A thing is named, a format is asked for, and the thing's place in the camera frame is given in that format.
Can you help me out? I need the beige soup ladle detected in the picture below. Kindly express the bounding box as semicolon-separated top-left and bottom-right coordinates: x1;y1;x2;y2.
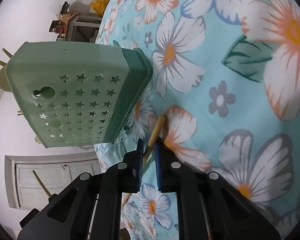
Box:
35;136;42;144

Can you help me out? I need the white rice paddle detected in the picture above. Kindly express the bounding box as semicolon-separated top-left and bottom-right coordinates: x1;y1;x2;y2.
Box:
0;67;11;92

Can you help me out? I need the white panel door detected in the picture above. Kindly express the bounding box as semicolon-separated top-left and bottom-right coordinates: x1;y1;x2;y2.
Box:
5;152;101;211

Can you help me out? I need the floral blue tablecloth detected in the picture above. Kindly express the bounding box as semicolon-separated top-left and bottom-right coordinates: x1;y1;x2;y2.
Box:
95;0;300;239

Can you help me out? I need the green plastic utensil holder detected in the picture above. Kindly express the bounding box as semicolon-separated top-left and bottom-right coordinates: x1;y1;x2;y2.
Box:
5;42;153;148

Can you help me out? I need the white work table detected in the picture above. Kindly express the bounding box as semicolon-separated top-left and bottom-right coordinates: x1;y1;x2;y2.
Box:
64;15;102;43

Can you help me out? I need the orange plastic bag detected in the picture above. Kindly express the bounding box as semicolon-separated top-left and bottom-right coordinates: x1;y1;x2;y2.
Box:
90;0;110;17

